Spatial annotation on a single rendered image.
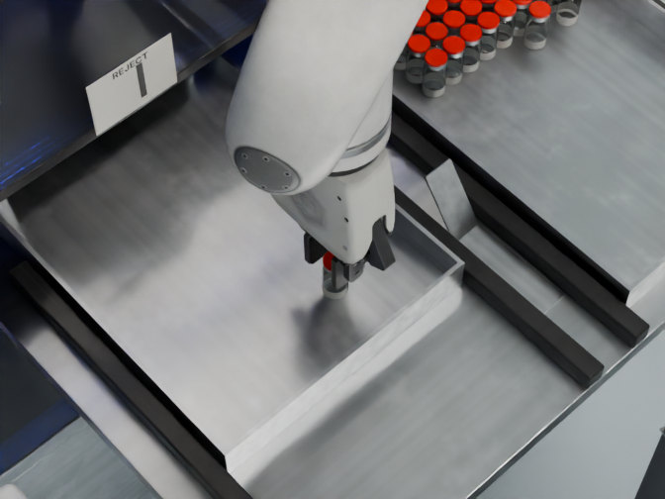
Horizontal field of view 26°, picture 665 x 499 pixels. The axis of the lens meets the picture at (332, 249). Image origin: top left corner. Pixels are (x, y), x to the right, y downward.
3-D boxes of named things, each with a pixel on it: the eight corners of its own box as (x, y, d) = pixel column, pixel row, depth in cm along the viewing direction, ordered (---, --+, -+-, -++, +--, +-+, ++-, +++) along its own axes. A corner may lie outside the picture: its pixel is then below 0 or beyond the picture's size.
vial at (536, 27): (518, 41, 137) (522, 8, 134) (533, 30, 138) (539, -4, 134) (534, 53, 137) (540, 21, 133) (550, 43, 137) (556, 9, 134)
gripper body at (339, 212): (246, 111, 104) (254, 202, 114) (342, 193, 100) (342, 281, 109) (323, 57, 107) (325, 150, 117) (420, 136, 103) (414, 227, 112)
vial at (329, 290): (317, 288, 122) (316, 260, 118) (335, 273, 123) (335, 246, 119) (333, 304, 121) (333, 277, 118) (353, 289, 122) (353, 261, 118)
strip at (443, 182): (421, 216, 126) (424, 176, 122) (444, 197, 128) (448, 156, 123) (539, 316, 121) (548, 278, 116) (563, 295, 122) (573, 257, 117)
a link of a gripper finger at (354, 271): (330, 239, 112) (331, 285, 118) (357, 263, 111) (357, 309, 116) (359, 216, 113) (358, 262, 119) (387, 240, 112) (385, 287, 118)
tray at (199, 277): (-22, 213, 127) (-31, 189, 124) (206, 60, 136) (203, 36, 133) (228, 475, 113) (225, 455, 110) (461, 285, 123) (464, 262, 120)
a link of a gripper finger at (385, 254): (344, 182, 107) (315, 191, 112) (401, 267, 108) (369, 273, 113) (356, 173, 107) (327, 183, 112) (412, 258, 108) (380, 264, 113)
